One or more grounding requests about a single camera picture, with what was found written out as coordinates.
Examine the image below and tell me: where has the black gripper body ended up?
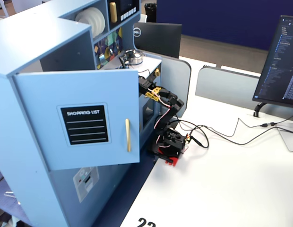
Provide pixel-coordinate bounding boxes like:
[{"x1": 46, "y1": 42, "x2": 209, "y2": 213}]
[{"x1": 120, "y1": 56, "x2": 130, "y2": 70}]

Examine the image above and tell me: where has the blue cabinet door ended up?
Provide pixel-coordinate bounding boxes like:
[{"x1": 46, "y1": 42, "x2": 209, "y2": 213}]
[{"x1": 13, "y1": 69, "x2": 140, "y2": 171}]

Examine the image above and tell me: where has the steel toy pot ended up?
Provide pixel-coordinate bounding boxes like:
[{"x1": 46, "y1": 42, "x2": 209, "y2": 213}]
[{"x1": 124, "y1": 54, "x2": 144, "y2": 65}]

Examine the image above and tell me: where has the black Dell monitor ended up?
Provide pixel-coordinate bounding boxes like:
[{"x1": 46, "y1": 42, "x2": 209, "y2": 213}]
[{"x1": 133, "y1": 22, "x2": 182, "y2": 59}]

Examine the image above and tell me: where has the white toy plate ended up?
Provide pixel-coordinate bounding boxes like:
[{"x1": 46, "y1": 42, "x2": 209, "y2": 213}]
[
  {"x1": 94, "y1": 8, "x2": 104, "y2": 36},
  {"x1": 99, "y1": 10, "x2": 107, "y2": 34},
  {"x1": 75, "y1": 7, "x2": 101, "y2": 36}
]

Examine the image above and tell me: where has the gray desk divider panel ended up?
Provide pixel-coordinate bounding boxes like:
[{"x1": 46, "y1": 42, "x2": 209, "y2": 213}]
[
  {"x1": 160, "y1": 56, "x2": 192, "y2": 119},
  {"x1": 195, "y1": 66, "x2": 293, "y2": 123}
]

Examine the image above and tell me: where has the black trash bin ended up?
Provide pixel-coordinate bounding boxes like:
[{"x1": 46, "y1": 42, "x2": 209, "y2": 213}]
[{"x1": 144, "y1": 2, "x2": 157, "y2": 23}]

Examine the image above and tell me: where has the black shopping list sticker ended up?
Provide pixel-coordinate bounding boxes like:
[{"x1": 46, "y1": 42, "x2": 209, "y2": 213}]
[{"x1": 57, "y1": 103, "x2": 112, "y2": 148}]

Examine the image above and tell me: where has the blue wooden toy kitchen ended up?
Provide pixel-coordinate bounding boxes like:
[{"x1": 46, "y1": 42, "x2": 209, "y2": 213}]
[{"x1": 0, "y1": 0, "x2": 163, "y2": 227}]

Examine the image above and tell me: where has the red table clamp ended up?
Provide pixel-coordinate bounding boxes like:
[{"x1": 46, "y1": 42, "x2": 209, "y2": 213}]
[{"x1": 158, "y1": 151, "x2": 182, "y2": 167}]

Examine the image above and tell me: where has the blue fridge door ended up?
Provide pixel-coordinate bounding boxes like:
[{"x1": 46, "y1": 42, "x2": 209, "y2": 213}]
[{"x1": 48, "y1": 153, "x2": 147, "y2": 227}]

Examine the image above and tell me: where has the black monitor stand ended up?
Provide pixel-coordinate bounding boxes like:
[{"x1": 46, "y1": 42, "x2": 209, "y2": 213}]
[{"x1": 253, "y1": 102, "x2": 267, "y2": 118}]

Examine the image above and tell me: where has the black monitor showing code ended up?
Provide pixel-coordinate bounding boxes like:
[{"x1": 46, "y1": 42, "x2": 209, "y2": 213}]
[{"x1": 252, "y1": 15, "x2": 293, "y2": 109}]

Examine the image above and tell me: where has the gray flat plate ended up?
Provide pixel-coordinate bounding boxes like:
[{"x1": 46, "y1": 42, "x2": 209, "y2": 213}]
[{"x1": 277, "y1": 127, "x2": 293, "y2": 152}]

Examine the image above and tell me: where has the toy microwave with gold handle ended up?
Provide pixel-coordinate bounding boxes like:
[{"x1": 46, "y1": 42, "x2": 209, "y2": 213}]
[{"x1": 106, "y1": 0, "x2": 140, "y2": 31}]

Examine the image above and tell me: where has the gold cabinet door handle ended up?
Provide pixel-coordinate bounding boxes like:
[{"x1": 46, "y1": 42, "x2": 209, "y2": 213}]
[{"x1": 125, "y1": 118, "x2": 132, "y2": 153}]

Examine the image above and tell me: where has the black cable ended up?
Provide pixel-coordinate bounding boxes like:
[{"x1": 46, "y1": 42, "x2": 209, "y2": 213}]
[
  {"x1": 174, "y1": 117, "x2": 293, "y2": 138},
  {"x1": 184, "y1": 125, "x2": 293, "y2": 148}
]

